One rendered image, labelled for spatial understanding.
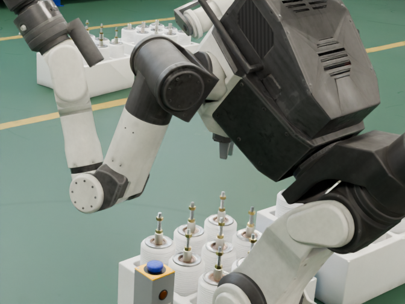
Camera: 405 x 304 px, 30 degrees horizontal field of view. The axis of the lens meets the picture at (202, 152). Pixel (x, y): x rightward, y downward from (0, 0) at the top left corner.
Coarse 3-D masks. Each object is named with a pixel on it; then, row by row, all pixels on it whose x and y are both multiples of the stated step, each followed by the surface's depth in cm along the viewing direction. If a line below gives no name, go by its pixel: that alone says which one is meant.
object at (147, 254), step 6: (144, 240) 207; (144, 246) 204; (174, 246) 206; (144, 252) 204; (150, 252) 203; (156, 252) 202; (162, 252) 203; (168, 252) 203; (174, 252) 206; (144, 258) 205; (150, 258) 203; (156, 258) 203; (162, 258) 203; (168, 258) 204; (168, 264) 205
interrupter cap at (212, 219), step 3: (210, 216) 223; (213, 216) 223; (216, 216) 224; (225, 216) 224; (228, 216) 224; (210, 219) 221; (213, 219) 222; (216, 219) 222; (225, 219) 223; (228, 219) 222; (231, 219) 222; (210, 222) 219; (213, 222) 220; (216, 222) 220; (225, 222) 221; (228, 222) 220; (231, 222) 220; (216, 225) 218; (225, 225) 218; (228, 225) 219
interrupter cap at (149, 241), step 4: (148, 236) 208; (152, 236) 209; (164, 236) 209; (148, 240) 206; (152, 240) 207; (164, 240) 207; (168, 240) 207; (148, 244) 204; (152, 244) 204; (156, 244) 205; (160, 244) 205; (164, 244) 205; (168, 244) 205; (152, 248) 203; (156, 248) 203; (160, 248) 203; (164, 248) 203
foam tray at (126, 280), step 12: (120, 264) 209; (132, 264) 208; (120, 276) 210; (132, 276) 205; (120, 288) 211; (132, 288) 207; (312, 288) 208; (120, 300) 212; (132, 300) 208; (180, 300) 193; (192, 300) 194; (312, 300) 210
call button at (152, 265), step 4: (152, 260) 181; (156, 260) 181; (148, 264) 179; (152, 264) 179; (156, 264) 179; (160, 264) 179; (148, 268) 178; (152, 268) 178; (156, 268) 178; (160, 268) 178; (152, 272) 179; (156, 272) 179
